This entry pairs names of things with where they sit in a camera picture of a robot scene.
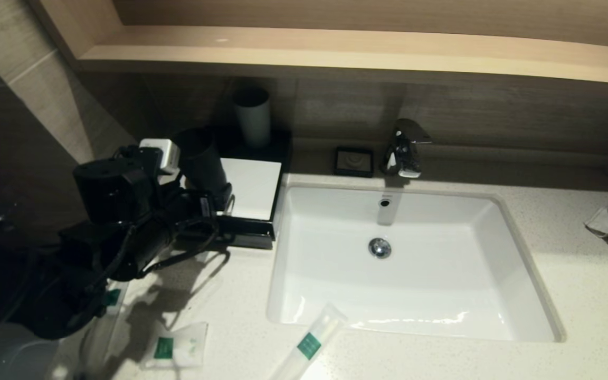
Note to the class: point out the light wooden wall shelf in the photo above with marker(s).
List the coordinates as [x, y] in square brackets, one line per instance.
[335, 53]

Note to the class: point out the white ceramic sink basin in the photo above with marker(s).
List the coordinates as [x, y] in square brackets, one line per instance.
[441, 274]

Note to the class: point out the long clear toothbrush packet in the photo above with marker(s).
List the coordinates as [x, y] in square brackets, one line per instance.
[114, 298]

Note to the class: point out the chrome sink faucet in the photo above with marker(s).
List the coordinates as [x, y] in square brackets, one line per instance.
[404, 153]

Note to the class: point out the chrome sink drain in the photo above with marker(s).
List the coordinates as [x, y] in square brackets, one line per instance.
[379, 248]

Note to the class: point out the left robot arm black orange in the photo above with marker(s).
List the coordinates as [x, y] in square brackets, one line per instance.
[108, 184]

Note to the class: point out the grey plastic cup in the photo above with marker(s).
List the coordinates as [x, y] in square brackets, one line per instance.
[254, 124]

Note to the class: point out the black tray with white liner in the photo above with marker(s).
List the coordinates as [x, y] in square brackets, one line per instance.
[251, 184]

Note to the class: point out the clear tube packet green label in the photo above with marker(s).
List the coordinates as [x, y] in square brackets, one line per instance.
[309, 343]

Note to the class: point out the flat sachet with green label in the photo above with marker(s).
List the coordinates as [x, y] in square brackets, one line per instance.
[174, 345]

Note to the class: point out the black plastic cup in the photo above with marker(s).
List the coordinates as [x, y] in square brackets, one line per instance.
[201, 158]

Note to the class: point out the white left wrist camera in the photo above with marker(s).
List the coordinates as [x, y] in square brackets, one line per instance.
[165, 153]

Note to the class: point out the black square soap dish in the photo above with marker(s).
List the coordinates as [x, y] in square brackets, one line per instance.
[354, 161]

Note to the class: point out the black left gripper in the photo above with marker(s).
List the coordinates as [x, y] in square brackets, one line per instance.
[188, 211]

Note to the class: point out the black glossy box drawer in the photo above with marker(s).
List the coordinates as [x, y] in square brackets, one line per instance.
[251, 238]

